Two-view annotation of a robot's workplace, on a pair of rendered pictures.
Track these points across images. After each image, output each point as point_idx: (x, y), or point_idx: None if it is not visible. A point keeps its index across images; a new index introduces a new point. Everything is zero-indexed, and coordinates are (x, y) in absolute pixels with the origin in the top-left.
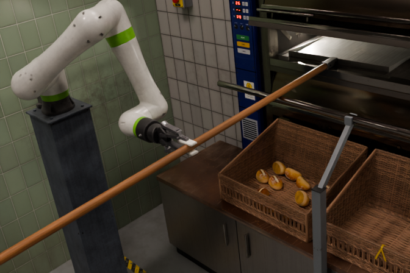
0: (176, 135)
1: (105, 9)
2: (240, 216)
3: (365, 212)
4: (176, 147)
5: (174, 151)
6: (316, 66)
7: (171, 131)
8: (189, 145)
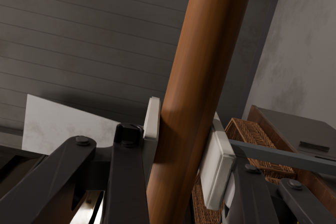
0: (109, 171)
1: None
2: None
3: None
4: (237, 199)
5: (186, 12)
6: None
7: (63, 180)
8: (155, 101)
